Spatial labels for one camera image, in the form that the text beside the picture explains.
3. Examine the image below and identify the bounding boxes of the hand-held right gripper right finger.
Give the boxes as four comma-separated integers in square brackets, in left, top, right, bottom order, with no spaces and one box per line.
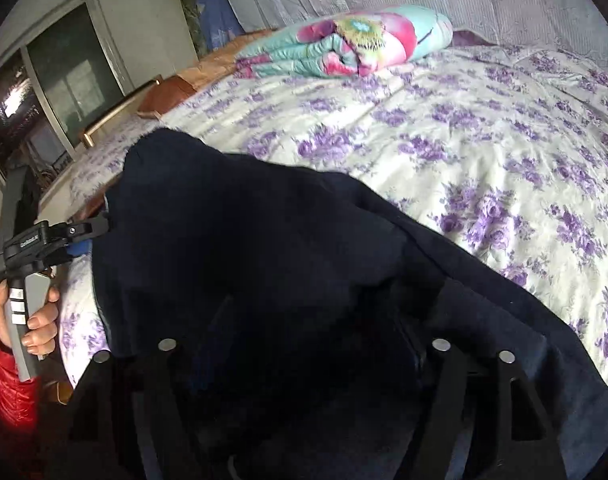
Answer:
[409,337,568,480]

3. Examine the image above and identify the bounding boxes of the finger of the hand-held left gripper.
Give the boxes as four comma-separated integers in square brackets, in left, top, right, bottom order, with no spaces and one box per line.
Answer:
[48,217,109,258]

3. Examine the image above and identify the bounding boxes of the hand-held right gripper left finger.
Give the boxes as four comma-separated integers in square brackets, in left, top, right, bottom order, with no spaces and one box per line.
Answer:
[48,337,205,480]

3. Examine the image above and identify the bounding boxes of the navy blue pants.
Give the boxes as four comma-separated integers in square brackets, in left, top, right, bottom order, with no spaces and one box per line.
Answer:
[91,127,608,480]

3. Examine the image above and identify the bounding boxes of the person's left forearm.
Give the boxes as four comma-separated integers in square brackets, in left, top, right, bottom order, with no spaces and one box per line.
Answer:
[0,327,40,432]

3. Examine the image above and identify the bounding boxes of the person's left hand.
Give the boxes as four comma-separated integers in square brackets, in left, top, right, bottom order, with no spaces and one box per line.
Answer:
[0,281,61,361]

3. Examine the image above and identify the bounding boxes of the glass window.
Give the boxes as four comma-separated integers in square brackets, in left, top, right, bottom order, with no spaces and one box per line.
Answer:
[0,0,135,182]

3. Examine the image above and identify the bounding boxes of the orange brown pillow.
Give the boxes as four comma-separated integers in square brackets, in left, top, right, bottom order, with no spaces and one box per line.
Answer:
[136,30,285,121]

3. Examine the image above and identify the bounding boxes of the purple floral bed sheet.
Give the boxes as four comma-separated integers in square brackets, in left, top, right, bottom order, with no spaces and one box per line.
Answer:
[58,42,608,397]

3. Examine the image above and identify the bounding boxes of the blue patterned cloth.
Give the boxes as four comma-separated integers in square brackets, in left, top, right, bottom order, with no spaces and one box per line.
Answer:
[186,0,245,54]

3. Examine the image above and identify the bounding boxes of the folded colourful floral quilt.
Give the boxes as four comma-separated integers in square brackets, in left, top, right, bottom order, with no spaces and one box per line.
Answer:
[236,4,455,79]

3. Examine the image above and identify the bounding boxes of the wooden bed rail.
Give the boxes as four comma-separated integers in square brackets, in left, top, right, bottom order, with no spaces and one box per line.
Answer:
[78,75,165,150]

